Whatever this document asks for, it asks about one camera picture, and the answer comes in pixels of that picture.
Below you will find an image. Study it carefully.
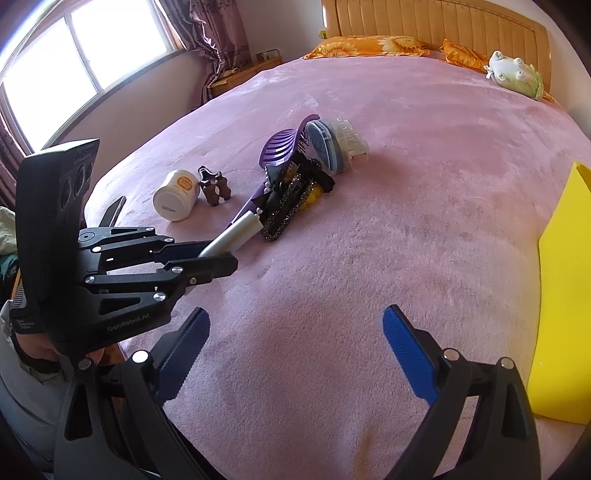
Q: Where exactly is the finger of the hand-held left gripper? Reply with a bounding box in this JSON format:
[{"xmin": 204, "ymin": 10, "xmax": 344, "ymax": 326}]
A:
[
  {"xmin": 55, "ymin": 253, "xmax": 239, "ymax": 356},
  {"xmin": 76, "ymin": 225, "xmax": 218, "ymax": 278}
]

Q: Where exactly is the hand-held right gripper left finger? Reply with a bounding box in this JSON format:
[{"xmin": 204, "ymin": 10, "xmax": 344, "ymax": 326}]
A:
[{"xmin": 53, "ymin": 307, "xmax": 222, "ymax": 480}]

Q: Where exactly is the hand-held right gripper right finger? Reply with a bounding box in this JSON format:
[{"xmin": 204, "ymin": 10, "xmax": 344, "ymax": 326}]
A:
[{"xmin": 382, "ymin": 305, "xmax": 541, "ymax": 480}]

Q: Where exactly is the silver tube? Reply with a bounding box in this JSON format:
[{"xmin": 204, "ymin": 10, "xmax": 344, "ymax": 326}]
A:
[{"xmin": 198, "ymin": 212, "xmax": 263, "ymax": 257}]

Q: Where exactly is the white jar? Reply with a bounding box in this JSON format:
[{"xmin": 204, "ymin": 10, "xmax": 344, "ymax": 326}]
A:
[{"xmin": 153, "ymin": 169, "xmax": 201, "ymax": 223}]

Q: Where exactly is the brown hand grip exerciser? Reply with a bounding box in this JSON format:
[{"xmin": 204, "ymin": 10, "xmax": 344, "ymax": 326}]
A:
[{"xmin": 198, "ymin": 167, "xmax": 234, "ymax": 207}]

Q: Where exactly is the black rhinestone hair clip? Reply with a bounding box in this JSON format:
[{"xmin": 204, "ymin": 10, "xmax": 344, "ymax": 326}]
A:
[{"xmin": 261, "ymin": 178, "xmax": 321, "ymax": 241}]

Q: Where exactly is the black pearl bow hair clip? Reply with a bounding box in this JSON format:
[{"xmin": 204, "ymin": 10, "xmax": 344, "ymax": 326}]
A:
[{"xmin": 259, "ymin": 164, "xmax": 296, "ymax": 217}]

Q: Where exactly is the small yellow tube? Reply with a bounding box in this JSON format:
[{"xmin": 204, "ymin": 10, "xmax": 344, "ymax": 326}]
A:
[{"xmin": 295, "ymin": 185, "xmax": 321, "ymax": 213}]

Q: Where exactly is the purple hairbrush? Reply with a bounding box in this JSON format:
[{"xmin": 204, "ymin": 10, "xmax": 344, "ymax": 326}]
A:
[{"xmin": 228, "ymin": 113, "xmax": 321, "ymax": 232}]

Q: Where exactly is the yellow plastic bin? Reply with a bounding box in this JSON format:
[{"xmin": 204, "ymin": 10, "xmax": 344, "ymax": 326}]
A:
[{"xmin": 526, "ymin": 161, "xmax": 591, "ymax": 424}]

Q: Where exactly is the clear round hair tie container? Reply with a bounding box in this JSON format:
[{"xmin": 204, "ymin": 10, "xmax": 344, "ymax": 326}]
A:
[{"xmin": 305, "ymin": 119, "xmax": 356, "ymax": 175}]

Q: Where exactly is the white claw hair clip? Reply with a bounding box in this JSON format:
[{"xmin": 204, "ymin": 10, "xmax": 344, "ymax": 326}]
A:
[{"xmin": 332, "ymin": 117, "xmax": 371, "ymax": 160}]

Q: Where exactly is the person's left forearm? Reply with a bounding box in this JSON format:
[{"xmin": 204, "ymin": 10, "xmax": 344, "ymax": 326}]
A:
[{"xmin": 0, "ymin": 295, "xmax": 75, "ymax": 472}]

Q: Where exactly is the person's left hand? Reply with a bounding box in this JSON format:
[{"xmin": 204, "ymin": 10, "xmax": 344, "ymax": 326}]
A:
[{"xmin": 14, "ymin": 330, "xmax": 106, "ymax": 370}]

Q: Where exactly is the pale crumpled cloth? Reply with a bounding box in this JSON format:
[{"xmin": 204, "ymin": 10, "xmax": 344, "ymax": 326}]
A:
[{"xmin": 0, "ymin": 205, "xmax": 19, "ymax": 254}]

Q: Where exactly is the dark long hair clip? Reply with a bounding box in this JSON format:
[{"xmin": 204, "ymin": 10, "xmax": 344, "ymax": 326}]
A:
[{"xmin": 97, "ymin": 196, "xmax": 127, "ymax": 228}]

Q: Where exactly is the window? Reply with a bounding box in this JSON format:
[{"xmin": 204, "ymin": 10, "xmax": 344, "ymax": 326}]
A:
[{"xmin": 0, "ymin": 0, "xmax": 181, "ymax": 153}]

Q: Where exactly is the wooden nightstand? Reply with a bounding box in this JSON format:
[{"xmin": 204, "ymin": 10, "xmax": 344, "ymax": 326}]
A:
[{"xmin": 210, "ymin": 48, "xmax": 283, "ymax": 100}]

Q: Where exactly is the large orange floral pillow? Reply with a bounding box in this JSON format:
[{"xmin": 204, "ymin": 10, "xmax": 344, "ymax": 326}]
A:
[{"xmin": 302, "ymin": 36, "xmax": 432, "ymax": 60}]

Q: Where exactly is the cabbage plush toy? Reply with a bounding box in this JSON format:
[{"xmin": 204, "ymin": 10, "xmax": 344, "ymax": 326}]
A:
[{"xmin": 484, "ymin": 51, "xmax": 544, "ymax": 101}]

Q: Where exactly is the small orange floral pillow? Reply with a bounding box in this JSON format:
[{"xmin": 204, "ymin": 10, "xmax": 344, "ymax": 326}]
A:
[{"xmin": 438, "ymin": 39, "xmax": 490, "ymax": 75}]

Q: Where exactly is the wooden headboard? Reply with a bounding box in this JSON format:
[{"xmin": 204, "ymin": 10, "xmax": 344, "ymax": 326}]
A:
[{"xmin": 321, "ymin": 0, "xmax": 552, "ymax": 90}]

